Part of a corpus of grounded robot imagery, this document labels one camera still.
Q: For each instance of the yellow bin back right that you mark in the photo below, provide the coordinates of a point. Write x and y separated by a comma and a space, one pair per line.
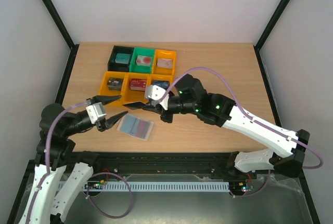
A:
168, 54

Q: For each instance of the black card stack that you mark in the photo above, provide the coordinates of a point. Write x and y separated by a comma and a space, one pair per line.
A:
115, 83

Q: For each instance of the white red card stack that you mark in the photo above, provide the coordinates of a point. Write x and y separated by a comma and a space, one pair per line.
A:
144, 61

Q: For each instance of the teal card stack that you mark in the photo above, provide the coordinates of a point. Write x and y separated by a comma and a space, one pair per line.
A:
122, 58

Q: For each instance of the white pink card stack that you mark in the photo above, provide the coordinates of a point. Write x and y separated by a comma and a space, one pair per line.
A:
165, 63

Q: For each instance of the black frame post left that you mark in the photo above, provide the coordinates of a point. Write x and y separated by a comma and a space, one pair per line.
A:
59, 24

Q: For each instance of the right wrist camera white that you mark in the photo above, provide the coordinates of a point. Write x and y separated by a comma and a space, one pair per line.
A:
157, 93

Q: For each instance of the white slotted cable duct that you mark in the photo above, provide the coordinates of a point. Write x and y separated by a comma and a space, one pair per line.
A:
120, 186

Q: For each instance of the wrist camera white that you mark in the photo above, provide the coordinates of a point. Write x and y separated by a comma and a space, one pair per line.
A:
157, 93
96, 112

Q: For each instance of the yellow bin front middle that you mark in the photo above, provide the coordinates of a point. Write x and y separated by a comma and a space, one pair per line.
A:
131, 95

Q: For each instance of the black frame post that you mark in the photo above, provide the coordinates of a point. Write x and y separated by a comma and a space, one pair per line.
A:
271, 24
59, 24

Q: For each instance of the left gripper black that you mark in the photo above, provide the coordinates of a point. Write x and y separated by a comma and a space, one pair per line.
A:
109, 122

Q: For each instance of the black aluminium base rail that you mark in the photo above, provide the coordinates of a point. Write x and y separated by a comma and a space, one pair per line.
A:
212, 165

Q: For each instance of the blue card stack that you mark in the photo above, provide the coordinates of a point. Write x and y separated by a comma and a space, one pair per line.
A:
162, 84

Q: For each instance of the green storage bin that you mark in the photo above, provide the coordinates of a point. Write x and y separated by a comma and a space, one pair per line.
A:
141, 51

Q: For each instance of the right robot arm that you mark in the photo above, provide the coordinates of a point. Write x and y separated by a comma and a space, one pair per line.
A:
284, 152

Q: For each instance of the black frame post right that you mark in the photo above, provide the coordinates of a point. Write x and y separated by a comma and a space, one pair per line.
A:
271, 24

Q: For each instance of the yellow bin front right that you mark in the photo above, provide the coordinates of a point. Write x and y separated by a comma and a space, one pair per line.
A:
159, 77

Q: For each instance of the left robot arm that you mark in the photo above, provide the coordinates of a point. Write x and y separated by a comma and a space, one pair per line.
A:
47, 203

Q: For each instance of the black storage bin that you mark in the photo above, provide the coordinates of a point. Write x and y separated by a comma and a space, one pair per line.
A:
112, 66

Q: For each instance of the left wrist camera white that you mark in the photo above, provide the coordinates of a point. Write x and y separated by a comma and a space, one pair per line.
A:
96, 112

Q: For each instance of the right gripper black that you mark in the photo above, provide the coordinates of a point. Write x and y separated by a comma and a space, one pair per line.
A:
161, 112

